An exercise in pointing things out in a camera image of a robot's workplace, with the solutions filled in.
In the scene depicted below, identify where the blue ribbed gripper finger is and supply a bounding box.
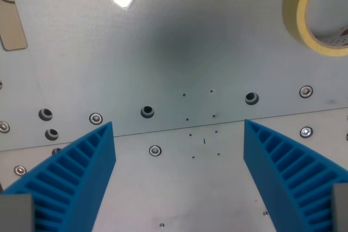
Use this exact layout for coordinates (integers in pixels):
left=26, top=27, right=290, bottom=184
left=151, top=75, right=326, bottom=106
left=243, top=119, right=348, bottom=232
left=0, top=121, right=117, bottom=232

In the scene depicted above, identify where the yellow masking tape roll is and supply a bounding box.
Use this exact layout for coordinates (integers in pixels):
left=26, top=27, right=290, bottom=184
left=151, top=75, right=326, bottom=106
left=282, top=0, right=348, bottom=58

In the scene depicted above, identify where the beige flat strip plate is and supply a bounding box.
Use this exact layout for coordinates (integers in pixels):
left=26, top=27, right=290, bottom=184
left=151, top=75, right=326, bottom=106
left=0, top=0, right=28, bottom=52

